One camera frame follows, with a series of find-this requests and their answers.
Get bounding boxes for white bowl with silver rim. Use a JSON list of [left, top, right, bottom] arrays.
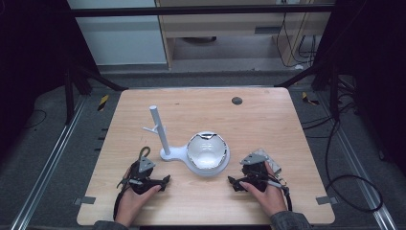
[[186, 131, 229, 170]]

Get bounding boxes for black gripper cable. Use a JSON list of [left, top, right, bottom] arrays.
[[280, 182, 294, 213], [112, 186, 126, 222]]

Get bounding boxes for black curtain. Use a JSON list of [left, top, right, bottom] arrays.
[[0, 0, 101, 161], [310, 0, 406, 180]]

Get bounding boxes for white cabinet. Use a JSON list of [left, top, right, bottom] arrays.
[[66, 0, 169, 67]]

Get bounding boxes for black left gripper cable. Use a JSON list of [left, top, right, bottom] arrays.
[[112, 186, 126, 222]]

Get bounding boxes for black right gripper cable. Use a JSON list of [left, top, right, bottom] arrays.
[[280, 182, 294, 213]]

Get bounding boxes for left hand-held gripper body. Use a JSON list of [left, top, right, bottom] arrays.
[[116, 155, 165, 196]]

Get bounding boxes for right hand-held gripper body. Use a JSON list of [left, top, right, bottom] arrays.
[[238, 148, 288, 194]]

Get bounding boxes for black metal stand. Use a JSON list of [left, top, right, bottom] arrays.
[[62, 58, 129, 127], [274, 54, 344, 123]]

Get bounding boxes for black hanging cables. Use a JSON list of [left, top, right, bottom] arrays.
[[275, 11, 318, 69]]

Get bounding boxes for aluminium floor rail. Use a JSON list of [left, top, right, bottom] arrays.
[[9, 95, 88, 230], [318, 92, 398, 230]]

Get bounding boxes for black looped floor cable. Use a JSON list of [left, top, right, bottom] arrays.
[[325, 118, 384, 214]]

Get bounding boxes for olive strap loop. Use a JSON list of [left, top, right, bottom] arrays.
[[138, 146, 152, 161]]

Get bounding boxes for person's right hand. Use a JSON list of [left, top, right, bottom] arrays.
[[238, 161, 288, 219]]

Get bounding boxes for grey metal table bracket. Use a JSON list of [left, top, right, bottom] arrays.
[[315, 195, 339, 206], [73, 195, 97, 206]]

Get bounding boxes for black horizontal bar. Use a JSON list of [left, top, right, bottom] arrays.
[[66, 3, 337, 17]]

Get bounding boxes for person's left hand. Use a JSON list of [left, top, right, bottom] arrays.
[[114, 184, 163, 228]]

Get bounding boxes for yellow black floor tape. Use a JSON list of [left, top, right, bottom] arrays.
[[301, 91, 321, 106], [97, 94, 110, 112]]

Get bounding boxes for thin black floor cable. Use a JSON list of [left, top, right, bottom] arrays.
[[23, 108, 48, 129]]

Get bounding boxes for white stand with pole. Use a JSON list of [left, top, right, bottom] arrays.
[[142, 104, 232, 177]]

